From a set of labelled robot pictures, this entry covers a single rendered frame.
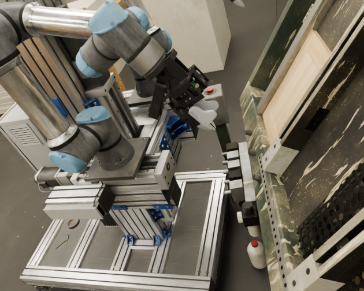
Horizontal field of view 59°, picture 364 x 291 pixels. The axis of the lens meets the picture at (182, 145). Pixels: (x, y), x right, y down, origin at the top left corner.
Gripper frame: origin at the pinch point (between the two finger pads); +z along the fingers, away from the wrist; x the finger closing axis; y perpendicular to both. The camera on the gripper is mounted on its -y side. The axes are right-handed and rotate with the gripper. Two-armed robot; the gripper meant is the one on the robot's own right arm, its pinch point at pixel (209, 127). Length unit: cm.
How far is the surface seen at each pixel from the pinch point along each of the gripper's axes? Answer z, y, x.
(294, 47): 22, 11, 62
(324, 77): 19.5, 21.5, 26.7
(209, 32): 45, -97, 272
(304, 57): 25, 14, 56
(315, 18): 18, 23, 63
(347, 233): 29.6, 16.2, -17.1
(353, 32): 14.0, 32.9, 30.4
